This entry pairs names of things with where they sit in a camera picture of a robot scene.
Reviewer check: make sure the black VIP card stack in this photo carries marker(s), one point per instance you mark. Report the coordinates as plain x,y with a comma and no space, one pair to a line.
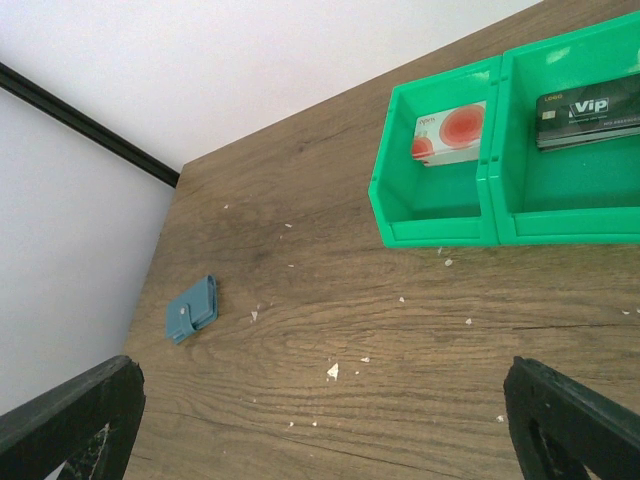
586,114

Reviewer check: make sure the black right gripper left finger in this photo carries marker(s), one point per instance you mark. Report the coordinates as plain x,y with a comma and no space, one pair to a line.
86,425

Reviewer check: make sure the black frame post left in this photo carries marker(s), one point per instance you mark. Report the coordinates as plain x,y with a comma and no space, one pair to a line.
36,96

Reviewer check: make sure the green plastic bin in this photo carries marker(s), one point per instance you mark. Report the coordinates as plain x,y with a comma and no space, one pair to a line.
577,195
419,206

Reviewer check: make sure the right green plastic bin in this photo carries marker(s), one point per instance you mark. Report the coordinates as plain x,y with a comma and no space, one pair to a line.
577,195

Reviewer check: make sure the blue card holder wallet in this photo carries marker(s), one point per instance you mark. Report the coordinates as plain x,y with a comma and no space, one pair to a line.
193,310

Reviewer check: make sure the red circles card stack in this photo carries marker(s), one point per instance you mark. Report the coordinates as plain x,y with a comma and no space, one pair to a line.
449,136

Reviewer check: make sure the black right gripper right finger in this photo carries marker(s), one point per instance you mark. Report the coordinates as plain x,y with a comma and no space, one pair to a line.
561,429

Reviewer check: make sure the left green plastic bin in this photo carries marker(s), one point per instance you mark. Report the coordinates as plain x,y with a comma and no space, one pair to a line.
419,206

